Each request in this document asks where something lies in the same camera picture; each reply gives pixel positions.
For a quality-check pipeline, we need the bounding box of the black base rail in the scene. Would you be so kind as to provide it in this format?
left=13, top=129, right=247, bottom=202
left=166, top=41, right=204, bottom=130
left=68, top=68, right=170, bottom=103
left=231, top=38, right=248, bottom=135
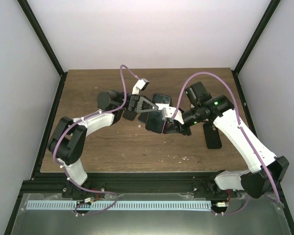
left=61, top=172, right=245, bottom=198

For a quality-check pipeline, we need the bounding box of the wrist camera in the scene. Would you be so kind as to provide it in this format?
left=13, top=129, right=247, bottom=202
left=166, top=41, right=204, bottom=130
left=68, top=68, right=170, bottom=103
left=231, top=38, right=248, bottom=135
left=161, top=106, right=184, bottom=124
left=132, top=78, right=149, bottom=94

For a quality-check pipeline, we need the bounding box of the black enclosure frame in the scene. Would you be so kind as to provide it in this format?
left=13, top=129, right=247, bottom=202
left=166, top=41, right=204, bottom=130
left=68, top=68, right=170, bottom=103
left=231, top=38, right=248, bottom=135
left=3, top=0, right=294, bottom=235

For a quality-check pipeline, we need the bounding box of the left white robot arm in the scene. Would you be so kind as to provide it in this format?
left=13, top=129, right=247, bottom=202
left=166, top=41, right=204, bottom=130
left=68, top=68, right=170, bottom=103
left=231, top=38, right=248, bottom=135
left=47, top=91, right=159, bottom=198

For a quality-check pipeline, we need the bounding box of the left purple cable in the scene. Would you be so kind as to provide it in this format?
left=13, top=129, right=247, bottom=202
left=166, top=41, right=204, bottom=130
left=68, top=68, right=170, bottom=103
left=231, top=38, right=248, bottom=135
left=52, top=64, right=140, bottom=187

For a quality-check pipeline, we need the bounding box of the purple cable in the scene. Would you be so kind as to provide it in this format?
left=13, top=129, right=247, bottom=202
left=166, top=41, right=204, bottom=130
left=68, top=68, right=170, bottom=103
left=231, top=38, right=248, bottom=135
left=52, top=64, right=140, bottom=187
left=172, top=71, right=281, bottom=204

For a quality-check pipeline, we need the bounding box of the metal front plate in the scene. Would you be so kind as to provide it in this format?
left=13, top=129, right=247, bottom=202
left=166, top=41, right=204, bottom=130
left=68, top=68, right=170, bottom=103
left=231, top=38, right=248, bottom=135
left=6, top=194, right=291, bottom=235

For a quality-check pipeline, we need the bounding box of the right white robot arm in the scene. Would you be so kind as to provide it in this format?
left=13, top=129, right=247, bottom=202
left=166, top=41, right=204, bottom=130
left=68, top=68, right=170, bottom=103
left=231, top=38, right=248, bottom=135
left=159, top=82, right=289, bottom=198

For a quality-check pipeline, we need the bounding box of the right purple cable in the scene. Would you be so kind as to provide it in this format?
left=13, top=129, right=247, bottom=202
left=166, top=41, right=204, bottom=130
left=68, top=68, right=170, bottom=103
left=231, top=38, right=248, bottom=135
left=172, top=71, right=281, bottom=204

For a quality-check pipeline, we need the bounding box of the light blue slotted strip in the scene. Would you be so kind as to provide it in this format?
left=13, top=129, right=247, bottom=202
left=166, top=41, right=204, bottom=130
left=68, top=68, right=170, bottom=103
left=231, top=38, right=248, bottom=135
left=26, top=200, right=212, bottom=211

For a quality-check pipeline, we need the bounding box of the black phone from lavender case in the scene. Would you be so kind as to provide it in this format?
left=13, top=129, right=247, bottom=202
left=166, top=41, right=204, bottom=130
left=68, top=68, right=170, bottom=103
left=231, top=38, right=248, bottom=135
left=138, top=112, right=148, bottom=123

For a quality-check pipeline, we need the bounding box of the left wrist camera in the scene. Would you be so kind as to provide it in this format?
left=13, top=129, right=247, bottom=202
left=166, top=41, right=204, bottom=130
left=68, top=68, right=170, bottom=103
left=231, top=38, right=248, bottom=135
left=132, top=78, right=149, bottom=94

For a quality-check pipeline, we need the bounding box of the blue edged black phone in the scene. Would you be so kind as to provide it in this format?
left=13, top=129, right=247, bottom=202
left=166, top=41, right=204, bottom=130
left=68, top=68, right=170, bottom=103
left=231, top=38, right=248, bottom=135
left=122, top=110, right=137, bottom=121

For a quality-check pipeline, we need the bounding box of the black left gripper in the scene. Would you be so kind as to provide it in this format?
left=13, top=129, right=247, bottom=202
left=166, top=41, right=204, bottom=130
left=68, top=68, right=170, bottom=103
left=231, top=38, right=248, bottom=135
left=113, top=90, right=159, bottom=113

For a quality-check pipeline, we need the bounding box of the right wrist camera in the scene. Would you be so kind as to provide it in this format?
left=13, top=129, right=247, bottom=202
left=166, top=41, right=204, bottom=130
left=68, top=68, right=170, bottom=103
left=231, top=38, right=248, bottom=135
left=161, top=106, right=184, bottom=124

